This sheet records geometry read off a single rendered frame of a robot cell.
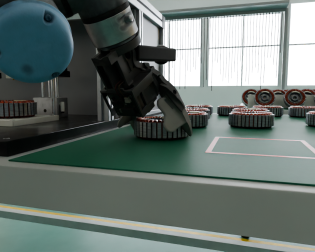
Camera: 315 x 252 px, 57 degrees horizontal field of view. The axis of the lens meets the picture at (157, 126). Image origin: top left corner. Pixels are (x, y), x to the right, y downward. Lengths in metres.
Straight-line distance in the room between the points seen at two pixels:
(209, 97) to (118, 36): 6.57
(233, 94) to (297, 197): 6.67
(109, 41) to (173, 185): 0.24
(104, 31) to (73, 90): 0.51
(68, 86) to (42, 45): 0.66
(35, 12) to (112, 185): 0.18
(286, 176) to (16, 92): 0.90
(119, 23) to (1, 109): 0.35
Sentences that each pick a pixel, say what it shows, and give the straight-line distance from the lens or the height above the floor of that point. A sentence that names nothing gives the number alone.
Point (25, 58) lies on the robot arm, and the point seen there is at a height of 0.87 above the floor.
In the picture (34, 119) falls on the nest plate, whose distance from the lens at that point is 0.69.
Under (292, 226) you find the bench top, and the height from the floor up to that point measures 0.71.
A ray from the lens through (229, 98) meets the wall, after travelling 6.95.
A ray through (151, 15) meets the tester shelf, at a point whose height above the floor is 1.08.
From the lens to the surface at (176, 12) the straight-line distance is 4.16.
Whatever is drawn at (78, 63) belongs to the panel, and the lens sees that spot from 0.93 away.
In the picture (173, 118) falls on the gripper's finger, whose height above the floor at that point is 0.79.
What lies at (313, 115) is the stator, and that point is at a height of 0.78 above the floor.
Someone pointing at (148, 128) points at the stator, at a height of 0.77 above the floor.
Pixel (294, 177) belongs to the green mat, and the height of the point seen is 0.75.
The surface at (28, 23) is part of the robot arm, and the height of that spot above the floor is 0.90.
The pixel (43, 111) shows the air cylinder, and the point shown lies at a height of 0.79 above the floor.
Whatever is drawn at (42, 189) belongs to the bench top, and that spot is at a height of 0.72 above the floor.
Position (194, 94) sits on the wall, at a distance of 7.04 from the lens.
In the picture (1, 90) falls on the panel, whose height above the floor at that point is 0.84.
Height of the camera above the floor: 0.84
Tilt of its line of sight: 7 degrees down
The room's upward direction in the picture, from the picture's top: straight up
